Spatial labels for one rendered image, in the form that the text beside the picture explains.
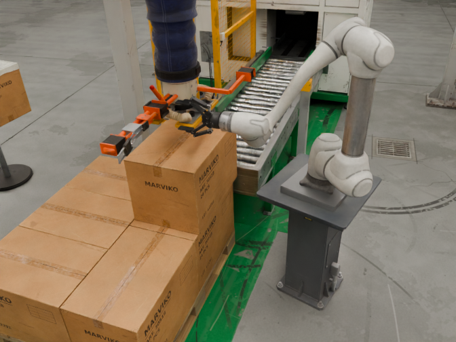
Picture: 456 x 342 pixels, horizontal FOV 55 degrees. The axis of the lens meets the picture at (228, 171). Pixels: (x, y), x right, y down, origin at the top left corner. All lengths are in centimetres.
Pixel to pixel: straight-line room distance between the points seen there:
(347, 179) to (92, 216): 143
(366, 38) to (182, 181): 106
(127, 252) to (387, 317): 152
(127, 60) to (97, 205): 142
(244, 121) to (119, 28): 197
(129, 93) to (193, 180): 179
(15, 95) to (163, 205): 185
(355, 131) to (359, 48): 37
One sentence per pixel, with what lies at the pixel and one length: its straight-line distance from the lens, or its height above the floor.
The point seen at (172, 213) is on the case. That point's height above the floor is 66.
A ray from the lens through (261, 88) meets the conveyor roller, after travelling 405.
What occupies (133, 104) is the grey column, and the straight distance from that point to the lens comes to 382.
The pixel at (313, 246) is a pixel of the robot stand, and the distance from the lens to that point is 249.
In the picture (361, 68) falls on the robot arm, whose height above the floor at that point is 148.
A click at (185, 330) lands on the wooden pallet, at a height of 2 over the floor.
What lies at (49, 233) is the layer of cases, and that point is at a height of 54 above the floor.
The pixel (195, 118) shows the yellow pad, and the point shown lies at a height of 112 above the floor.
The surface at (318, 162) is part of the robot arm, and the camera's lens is 220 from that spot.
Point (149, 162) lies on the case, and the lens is 224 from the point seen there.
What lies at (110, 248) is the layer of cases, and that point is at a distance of 238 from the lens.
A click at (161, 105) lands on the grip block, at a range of 210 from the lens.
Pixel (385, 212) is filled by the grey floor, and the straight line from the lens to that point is 353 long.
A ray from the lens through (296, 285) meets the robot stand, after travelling 276.
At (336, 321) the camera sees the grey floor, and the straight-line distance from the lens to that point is 271.
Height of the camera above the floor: 210
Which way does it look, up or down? 33 degrees down
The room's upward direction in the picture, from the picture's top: 2 degrees counter-clockwise
